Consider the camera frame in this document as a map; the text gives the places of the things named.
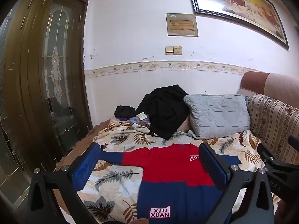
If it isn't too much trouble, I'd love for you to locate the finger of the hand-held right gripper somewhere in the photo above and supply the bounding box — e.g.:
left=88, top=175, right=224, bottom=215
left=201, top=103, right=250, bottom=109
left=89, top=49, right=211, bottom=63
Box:
left=257, top=143, right=299, bottom=176
left=288, top=135, right=299, bottom=148

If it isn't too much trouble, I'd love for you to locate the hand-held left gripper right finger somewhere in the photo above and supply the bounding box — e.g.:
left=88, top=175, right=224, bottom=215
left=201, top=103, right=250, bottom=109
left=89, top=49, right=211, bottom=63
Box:
left=198, top=142, right=275, bottom=224

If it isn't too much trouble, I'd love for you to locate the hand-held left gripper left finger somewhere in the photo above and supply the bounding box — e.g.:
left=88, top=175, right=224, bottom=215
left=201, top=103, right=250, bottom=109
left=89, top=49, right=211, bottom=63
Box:
left=26, top=142, right=102, bottom=224

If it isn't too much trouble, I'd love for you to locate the red and blue sweater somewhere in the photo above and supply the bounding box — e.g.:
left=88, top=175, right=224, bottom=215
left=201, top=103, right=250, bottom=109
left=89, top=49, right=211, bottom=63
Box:
left=100, top=143, right=241, bottom=224

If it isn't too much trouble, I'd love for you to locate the striped floral sofa cushion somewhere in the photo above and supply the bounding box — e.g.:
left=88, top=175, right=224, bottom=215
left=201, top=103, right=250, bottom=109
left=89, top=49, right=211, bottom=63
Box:
left=247, top=93, right=299, bottom=166

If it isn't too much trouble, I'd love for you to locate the leaf print blanket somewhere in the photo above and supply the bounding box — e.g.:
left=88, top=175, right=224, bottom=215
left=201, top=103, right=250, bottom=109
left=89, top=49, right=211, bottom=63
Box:
left=77, top=119, right=281, bottom=224

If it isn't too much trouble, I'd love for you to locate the beige cushion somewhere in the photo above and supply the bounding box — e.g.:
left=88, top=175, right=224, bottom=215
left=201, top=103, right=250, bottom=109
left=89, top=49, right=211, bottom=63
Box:
left=177, top=118, right=192, bottom=131

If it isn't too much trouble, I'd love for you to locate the grey quilted pillow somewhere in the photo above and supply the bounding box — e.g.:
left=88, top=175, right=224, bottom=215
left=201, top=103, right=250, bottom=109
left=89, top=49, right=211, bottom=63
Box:
left=184, top=94, right=251, bottom=140

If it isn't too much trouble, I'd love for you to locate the pink brown sofa backrest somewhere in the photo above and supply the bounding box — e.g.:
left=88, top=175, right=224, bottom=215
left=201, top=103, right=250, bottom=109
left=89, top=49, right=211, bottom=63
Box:
left=237, top=71, right=299, bottom=110

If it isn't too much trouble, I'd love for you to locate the small black cloth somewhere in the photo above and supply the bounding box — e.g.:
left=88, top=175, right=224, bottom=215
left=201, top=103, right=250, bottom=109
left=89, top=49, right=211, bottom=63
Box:
left=114, top=105, right=136, bottom=119

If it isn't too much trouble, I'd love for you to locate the clear plastic bag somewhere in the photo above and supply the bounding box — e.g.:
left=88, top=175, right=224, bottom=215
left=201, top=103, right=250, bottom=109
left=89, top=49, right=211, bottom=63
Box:
left=127, top=113, right=152, bottom=127

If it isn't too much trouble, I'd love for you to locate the black clothing pile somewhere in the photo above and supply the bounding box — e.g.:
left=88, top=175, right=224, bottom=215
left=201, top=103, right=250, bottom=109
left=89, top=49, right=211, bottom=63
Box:
left=136, top=84, right=190, bottom=140

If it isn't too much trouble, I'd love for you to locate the brown wooden glass door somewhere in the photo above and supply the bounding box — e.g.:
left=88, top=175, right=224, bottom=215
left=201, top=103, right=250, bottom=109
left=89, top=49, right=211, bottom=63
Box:
left=0, top=0, right=93, bottom=215

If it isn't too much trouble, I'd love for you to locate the framed horse painting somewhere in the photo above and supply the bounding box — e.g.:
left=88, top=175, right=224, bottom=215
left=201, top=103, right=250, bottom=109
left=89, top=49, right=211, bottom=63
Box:
left=186, top=0, right=290, bottom=50

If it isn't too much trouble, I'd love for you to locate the small framed wall plaque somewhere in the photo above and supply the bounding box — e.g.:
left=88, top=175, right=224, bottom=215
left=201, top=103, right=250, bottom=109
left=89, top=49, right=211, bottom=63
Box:
left=166, top=13, right=199, bottom=37

